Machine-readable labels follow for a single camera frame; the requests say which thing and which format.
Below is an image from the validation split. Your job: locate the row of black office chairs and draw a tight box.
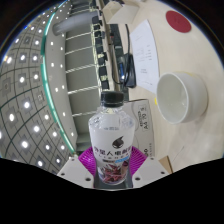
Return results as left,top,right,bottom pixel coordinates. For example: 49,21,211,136
89,0,113,93

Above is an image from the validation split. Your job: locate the white paper carton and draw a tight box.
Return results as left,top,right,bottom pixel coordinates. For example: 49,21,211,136
124,98,157,158

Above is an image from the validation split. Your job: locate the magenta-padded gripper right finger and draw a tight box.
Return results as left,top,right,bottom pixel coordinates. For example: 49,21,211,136
128,145,169,189

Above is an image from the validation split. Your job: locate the group of ceiling lights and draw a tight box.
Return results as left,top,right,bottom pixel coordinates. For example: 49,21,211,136
0,6,73,168

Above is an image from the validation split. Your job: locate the flat round red coaster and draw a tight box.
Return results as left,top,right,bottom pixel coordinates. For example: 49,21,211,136
165,10,193,34

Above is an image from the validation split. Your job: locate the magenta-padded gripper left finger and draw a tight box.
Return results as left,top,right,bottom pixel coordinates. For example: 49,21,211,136
56,145,98,189

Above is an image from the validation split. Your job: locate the white printed paper sheet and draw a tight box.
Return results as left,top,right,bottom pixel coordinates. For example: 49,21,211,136
129,19,162,95

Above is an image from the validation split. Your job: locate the clear black-capped drink bottle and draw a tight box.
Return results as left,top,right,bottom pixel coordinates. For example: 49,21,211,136
87,90,136,185

